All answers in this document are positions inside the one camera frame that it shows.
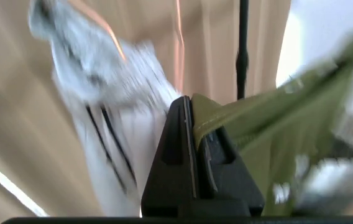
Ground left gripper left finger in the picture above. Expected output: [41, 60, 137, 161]
[140, 95, 199, 218]

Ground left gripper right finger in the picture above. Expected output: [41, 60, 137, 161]
[198, 126, 265, 217]

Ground black clothes rack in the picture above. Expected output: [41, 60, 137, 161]
[235, 0, 249, 100]

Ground pale grey shorts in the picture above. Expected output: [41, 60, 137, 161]
[29, 0, 182, 218]

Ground green garment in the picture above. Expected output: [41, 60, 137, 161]
[190, 27, 353, 217]

